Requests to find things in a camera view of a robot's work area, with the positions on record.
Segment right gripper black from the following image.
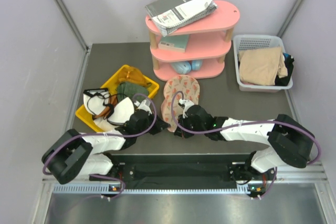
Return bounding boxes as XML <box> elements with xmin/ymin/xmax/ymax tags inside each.
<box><xmin>174</xmin><ymin>114</ymin><xmax>206</xmax><ymax>140</ymax></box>

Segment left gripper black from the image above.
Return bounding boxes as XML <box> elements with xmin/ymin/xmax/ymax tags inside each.
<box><xmin>135</xmin><ymin>110</ymin><xmax>170</xmax><ymax>137</ymax></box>

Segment floral mesh laundry bag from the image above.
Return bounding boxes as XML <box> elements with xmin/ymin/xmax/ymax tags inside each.
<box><xmin>161</xmin><ymin>75</ymin><xmax>200</xmax><ymax>133</ymax></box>

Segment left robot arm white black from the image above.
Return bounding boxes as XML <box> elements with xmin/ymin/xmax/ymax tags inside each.
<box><xmin>41</xmin><ymin>109</ymin><xmax>170</xmax><ymax>185</ymax></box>

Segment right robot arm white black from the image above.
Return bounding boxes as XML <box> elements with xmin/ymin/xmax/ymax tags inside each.
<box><xmin>173</xmin><ymin>105</ymin><xmax>314</xmax><ymax>180</ymax></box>

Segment green garment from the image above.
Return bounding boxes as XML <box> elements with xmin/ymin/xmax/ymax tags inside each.
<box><xmin>116</xmin><ymin>81</ymin><xmax>149</xmax><ymax>102</ymax></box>

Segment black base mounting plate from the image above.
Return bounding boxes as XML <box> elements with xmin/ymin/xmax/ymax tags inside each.
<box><xmin>89</xmin><ymin>154</ymin><xmax>266</xmax><ymax>190</ymax></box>

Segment light blue slippers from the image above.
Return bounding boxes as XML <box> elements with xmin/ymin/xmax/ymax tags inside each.
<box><xmin>170</xmin><ymin>60</ymin><xmax>203</xmax><ymax>74</ymax></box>

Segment orange mesh garment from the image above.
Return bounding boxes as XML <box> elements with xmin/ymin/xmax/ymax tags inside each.
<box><xmin>118</xmin><ymin>66</ymin><xmax>151</xmax><ymax>88</ymax></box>

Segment pink three-tier shelf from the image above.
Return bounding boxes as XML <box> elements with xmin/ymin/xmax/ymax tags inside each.
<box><xmin>145</xmin><ymin>0</ymin><xmax>240</xmax><ymax>81</ymax></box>

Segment yellow plastic tray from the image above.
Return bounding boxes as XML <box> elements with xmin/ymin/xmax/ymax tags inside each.
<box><xmin>75</xmin><ymin>65</ymin><xmax>160</xmax><ymax>132</ymax></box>

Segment teal book on shelf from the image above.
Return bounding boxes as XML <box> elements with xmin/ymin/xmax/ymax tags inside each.
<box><xmin>158</xmin><ymin>35</ymin><xmax>189</xmax><ymax>53</ymax></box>

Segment beige folded garment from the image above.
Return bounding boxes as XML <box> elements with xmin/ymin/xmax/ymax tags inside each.
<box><xmin>238</xmin><ymin>47</ymin><xmax>287</xmax><ymax>86</ymax></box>

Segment grey plastic basket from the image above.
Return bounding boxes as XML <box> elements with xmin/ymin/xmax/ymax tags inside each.
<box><xmin>233</xmin><ymin>35</ymin><xmax>293</xmax><ymax>93</ymax></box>

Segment black garment in basket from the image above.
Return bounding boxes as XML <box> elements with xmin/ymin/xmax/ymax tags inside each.
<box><xmin>275</xmin><ymin>53</ymin><xmax>295</xmax><ymax>86</ymax></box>

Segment grey spiral notebook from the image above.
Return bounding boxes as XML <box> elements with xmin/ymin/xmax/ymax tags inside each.
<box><xmin>145</xmin><ymin>0</ymin><xmax>217</xmax><ymax>37</ymax></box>

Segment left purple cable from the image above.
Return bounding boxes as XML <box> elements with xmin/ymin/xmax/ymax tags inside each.
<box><xmin>42</xmin><ymin>93</ymin><xmax>158</xmax><ymax>201</ymax></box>

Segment purple cable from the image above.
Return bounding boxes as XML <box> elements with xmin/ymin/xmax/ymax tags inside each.
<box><xmin>42</xmin><ymin>93</ymin><xmax>158</xmax><ymax>201</ymax></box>
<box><xmin>170</xmin><ymin>91</ymin><xmax>322</xmax><ymax>200</ymax></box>

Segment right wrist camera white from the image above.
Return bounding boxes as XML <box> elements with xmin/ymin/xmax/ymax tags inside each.
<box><xmin>178</xmin><ymin>99</ymin><xmax>195</xmax><ymax>118</ymax></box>

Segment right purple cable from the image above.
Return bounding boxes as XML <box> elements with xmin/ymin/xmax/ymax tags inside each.
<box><xmin>170</xmin><ymin>91</ymin><xmax>322</xmax><ymax>200</ymax></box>

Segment white bra black straps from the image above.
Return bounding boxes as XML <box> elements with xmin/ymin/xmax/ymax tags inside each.
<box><xmin>83</xmin><ymin>88</ymin><xmax>137</xmax><ymax>132</ymax></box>

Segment grey cable duct rail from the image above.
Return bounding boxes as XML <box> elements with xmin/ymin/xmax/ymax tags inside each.
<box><xmin>52</xmin><ymin>183</ymin><xmax>265</xmax><ymax>195</ymax></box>

